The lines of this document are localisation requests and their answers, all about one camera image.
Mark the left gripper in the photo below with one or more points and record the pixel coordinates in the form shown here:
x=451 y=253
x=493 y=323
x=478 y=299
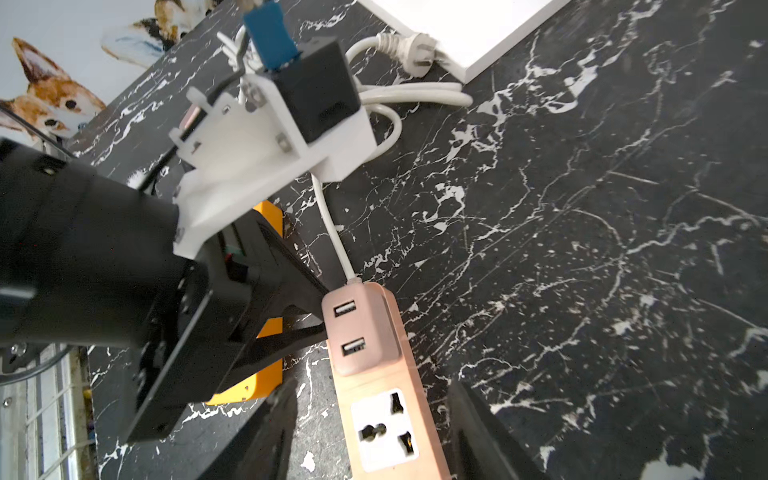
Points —
x=204 y=336

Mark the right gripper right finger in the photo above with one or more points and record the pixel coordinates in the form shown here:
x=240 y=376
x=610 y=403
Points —
x=481 y=447

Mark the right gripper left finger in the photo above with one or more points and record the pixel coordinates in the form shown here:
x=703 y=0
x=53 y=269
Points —
x=261 y=448

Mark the pink power strip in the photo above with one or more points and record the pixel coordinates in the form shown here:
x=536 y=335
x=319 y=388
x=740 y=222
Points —
x=388 y=426

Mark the pink charger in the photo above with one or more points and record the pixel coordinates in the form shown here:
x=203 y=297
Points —
x=360 y=330

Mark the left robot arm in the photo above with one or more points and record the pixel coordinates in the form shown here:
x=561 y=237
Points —
x=88 y=261

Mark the white tiered display stand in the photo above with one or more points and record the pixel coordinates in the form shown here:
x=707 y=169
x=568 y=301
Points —
x=471 y=35

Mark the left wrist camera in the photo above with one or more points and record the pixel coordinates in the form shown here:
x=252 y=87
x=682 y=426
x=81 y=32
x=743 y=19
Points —
x=302 y=114

